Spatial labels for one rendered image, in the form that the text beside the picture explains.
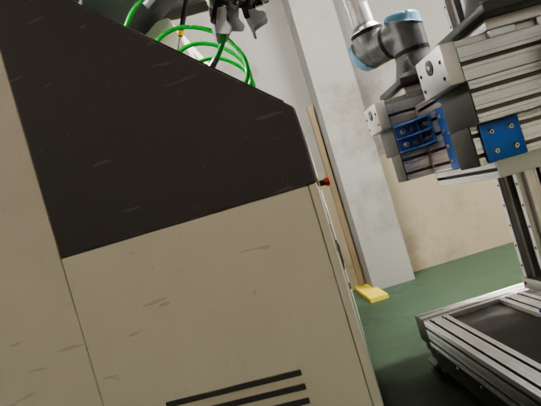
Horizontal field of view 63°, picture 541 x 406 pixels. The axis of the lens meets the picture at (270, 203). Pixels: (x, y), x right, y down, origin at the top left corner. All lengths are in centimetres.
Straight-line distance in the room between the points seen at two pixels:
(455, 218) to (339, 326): 272
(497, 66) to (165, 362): 93
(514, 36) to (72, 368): 118
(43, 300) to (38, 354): 12
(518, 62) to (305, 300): 66
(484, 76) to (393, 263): 231
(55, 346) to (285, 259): 54
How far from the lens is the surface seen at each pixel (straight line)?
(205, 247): 94
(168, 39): 179
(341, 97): 322
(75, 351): 111
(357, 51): 169
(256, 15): 132
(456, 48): 105
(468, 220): 364
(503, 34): 110
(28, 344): 116
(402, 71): 158
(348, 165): 315
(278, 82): 342
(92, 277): 105
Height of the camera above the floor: 77
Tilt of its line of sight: level
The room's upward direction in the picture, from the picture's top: 16 degrees counter-clockwise
